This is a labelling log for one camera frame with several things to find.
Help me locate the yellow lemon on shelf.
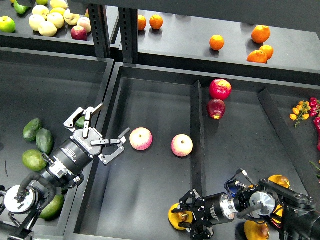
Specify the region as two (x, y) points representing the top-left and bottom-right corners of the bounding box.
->
(50, 7), (66, 16)

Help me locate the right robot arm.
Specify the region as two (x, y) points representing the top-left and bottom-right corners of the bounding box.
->
(169, 168), (320, 240)

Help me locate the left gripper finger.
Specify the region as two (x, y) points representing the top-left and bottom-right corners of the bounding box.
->
(63, 102), (105, 140)
(90, 127), (131, 165)

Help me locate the black middle bin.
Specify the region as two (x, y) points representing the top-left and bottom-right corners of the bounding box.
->
(80, 63), (320, 240)

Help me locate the dark avocado upright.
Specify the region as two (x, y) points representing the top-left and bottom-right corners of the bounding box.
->
(35, 128), (54, 155)

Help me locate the red apple on shelf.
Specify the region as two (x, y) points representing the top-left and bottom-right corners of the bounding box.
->
(71, 25), (88, 41)

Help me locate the dark avocado far left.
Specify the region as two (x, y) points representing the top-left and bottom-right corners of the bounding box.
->
(22, 118), (43, 142)

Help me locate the red cherry tomato bunch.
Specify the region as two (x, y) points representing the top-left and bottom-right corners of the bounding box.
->
(309, 97), (320, 117)

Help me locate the orange on shelf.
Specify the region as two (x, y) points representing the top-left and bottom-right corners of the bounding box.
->
(149, 14), (164, 30)
(209, 35), (225, 51)

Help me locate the pale yellow pear centre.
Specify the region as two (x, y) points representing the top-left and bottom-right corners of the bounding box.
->
(47, 12), (65, 29)

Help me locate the black shelf post right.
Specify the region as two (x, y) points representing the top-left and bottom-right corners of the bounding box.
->
(118, 7), (138, 64)

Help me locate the pink apple right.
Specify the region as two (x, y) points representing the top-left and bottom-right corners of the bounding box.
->
(171, 134), (193, 157)

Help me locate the pink peach on shelf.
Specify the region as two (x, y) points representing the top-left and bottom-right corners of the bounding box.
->
(77, 17), (92, 34)

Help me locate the green avocado round left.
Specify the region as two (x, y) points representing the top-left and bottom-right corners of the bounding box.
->
(22, 149), (48, 172)

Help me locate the black shelf post left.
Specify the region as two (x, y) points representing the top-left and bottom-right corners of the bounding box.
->
(87, 3), (111, 58)

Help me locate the green avocado bottom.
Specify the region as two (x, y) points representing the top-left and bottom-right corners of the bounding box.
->
(39, 194), (65, 221)

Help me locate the orange on shelf middle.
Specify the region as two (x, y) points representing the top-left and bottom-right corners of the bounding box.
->
(209, 35), (225, 51)

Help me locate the pink apple left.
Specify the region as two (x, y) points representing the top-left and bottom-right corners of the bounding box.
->
(129, 127), (153, 151)

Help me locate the pale yellow pear front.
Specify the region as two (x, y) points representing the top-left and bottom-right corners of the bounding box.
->
(38, 21), (58, 37)

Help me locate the dark red apple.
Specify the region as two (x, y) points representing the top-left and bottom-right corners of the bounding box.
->
(206, 98), (226, 120)

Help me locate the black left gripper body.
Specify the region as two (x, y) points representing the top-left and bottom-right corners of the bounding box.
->
(52, 127), (103, 175)

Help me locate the black shelf post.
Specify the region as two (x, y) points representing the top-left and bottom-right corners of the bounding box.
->
(118, 7), (138, 64)
(87, 3), (111, 58)

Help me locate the orange cherry tomato bunch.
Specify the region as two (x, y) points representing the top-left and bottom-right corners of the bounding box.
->
(289, 101), (311, 128)

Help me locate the dark avocado top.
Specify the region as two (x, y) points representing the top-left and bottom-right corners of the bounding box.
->
(75, 116), (85, 129)

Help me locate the black bin divider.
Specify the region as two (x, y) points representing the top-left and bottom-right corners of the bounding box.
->
(190, 81), (205, 196)

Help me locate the green pepper on shelf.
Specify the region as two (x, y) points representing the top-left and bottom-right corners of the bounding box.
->
(13, 0), (30, 15)

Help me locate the pale yellow pear right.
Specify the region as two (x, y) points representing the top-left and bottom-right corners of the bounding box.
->
(63, 9), (81, 26)

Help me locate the orange on shelf left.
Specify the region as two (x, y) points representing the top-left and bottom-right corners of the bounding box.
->
(149, 14), (164, 30)

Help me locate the pink apple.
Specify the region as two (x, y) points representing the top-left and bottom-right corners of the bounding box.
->
(171, 134), (193, 157)
(129, 127), (153, 151)

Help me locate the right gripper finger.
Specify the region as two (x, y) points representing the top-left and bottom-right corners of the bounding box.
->
(178, 189), (202, 213)
(178, 221), (214, 239)

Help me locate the red chili pepper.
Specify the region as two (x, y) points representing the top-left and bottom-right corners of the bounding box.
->
(313, 117), (320, 151)

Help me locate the green apple on shelf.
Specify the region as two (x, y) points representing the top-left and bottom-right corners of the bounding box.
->
(0, 16), (16, 33)

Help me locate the orange front right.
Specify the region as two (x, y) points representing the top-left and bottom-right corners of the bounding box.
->
(247, 50), (268, 64)

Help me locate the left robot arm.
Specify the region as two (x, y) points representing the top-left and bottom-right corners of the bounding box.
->
(0, 104), (130, 240)

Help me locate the bright red apple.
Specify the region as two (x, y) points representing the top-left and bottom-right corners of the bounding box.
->
(209, 78), (232, 101)

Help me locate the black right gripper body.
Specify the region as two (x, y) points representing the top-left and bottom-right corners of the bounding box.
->
(197, 193), (237, 227)

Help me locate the pale yellow pear left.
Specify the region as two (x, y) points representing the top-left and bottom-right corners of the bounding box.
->
(28, 14), (46, 32)

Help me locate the orange half hidden by post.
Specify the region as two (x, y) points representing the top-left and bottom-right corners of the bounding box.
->
(138, 14), (147, 31)

